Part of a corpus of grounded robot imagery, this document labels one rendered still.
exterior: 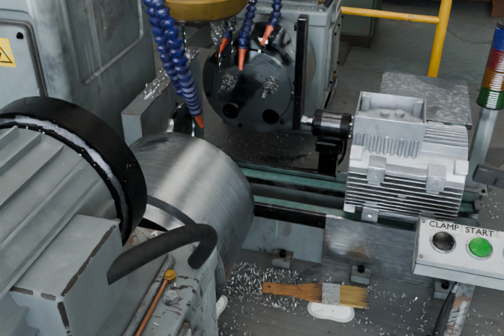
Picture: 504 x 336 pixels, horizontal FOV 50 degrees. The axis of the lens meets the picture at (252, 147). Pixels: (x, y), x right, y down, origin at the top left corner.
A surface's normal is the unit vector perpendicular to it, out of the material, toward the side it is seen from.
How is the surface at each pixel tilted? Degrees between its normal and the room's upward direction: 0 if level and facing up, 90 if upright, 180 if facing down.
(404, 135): 90
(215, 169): 36
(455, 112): 0
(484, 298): 0
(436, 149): 88
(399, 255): 90
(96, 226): 0
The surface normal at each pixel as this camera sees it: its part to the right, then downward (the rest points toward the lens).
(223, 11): 0.52, 0.46
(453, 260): -0.10, -0.60
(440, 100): 0.00, -0.84
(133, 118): -0.27, 0.52
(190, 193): 0.51, -0.64
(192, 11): -0.04, 0.54
